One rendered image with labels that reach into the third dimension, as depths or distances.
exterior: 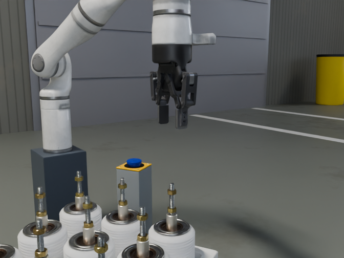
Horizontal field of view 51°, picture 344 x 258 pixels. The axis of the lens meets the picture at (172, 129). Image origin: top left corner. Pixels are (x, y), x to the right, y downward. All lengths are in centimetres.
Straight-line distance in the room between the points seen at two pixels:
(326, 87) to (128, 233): 492
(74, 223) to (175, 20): 48
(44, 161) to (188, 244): 59
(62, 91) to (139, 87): 259
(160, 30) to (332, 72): 491
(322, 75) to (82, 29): 471
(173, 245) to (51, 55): 68
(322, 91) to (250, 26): 148
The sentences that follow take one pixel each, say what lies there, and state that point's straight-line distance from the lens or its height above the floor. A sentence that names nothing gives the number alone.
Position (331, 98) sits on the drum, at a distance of 553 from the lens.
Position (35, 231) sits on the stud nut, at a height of 33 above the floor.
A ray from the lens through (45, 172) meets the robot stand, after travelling 118.
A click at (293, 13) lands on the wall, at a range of 564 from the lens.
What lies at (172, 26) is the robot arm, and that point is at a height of 65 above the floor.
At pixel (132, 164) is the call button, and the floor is 32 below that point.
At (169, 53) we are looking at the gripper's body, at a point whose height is 60.
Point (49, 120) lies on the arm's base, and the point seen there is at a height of 41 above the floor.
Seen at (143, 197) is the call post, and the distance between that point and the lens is 96.
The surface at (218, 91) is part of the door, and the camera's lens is 443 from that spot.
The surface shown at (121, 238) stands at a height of 22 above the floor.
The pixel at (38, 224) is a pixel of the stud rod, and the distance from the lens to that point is 61.
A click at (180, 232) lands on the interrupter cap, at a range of 74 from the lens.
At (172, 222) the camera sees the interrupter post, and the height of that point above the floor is 27.
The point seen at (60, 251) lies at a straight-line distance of 79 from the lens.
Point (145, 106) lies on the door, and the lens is 379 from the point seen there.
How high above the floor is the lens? 58
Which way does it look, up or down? 10 degrees down
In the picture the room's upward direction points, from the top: straight up
